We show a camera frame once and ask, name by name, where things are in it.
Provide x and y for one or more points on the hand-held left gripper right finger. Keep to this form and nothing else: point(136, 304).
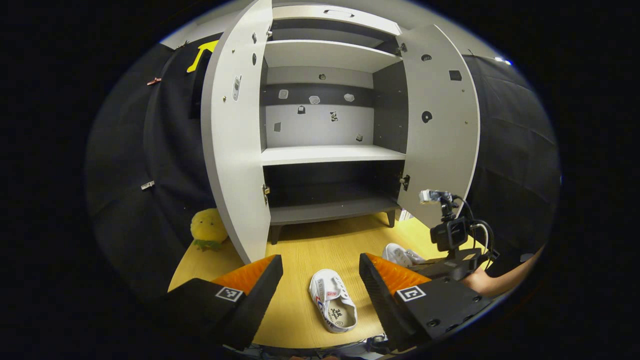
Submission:
point(380, 300)

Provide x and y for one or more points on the white cabinet door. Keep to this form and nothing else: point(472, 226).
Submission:
point(440, 140)
point(230, 150)

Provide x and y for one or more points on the small ceiling light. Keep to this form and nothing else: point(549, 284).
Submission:
point(502, 60)

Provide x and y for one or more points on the yellow plush toy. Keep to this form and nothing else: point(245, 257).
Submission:
point(207, 227)

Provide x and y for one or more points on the silver clip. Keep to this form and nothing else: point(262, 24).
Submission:
point(147, 185)

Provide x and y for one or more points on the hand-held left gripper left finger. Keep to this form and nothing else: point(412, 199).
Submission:
point(260, 300)

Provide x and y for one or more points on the red clip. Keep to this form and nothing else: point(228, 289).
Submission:
point(154, 81)

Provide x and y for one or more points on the white shoe cabinet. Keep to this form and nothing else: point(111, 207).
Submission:
point(330, 155)

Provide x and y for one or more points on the white canvas shoe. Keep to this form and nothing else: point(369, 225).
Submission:
point(397, 254)
point(332, 300)

